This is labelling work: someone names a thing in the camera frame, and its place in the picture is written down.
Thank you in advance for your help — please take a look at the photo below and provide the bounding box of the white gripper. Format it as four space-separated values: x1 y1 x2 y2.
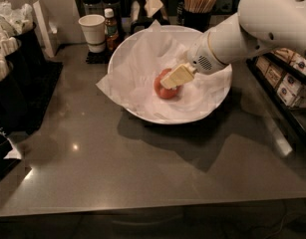
160 31 226 90

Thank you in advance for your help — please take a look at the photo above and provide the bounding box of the red apple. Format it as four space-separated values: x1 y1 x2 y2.
153 69 180 100

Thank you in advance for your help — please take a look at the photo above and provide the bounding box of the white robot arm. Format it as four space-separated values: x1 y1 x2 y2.
160 0 306 89

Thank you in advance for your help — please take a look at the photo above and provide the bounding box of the white bowl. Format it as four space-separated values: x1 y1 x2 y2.
108 24 233 125

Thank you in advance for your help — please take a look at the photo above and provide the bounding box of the white paper liner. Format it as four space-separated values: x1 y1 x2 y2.
96 19 233 117

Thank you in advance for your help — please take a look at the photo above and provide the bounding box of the black napkin holder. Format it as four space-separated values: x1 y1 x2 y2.
130 0 170 34

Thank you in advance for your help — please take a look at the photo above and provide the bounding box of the black cup of stirrers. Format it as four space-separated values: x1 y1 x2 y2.
183 0 216 32

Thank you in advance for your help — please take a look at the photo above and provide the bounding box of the black small coaster mat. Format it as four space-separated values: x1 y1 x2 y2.
86 51 111 64

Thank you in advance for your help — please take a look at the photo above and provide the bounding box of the small sauce bottle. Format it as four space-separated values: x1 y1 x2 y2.
104 8 119 52

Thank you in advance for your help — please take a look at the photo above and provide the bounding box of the black condiment packet rack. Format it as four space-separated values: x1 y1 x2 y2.
246 48 306 143

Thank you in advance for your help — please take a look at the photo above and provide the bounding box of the white paper cup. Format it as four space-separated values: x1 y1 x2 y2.
79 14 106 53

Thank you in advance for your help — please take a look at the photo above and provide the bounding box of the black rubber mat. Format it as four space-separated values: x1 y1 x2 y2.
12 62 63 134

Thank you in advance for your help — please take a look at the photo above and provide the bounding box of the white card stand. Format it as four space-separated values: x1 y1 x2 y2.
33 0 59 58

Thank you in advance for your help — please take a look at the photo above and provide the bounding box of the black cutlery bin middle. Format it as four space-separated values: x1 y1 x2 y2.
0 29 31 92

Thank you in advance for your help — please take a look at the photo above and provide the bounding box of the black cutlery bin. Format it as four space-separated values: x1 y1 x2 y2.
0 29 31 92
0 61 28 130
0 1 47 76

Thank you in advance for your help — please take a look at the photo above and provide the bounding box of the black cutlery bin rear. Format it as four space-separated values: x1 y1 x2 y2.
0 1 47 76

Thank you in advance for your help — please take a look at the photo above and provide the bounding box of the black cutlery bin front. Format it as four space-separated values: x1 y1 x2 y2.
0 61 28 130

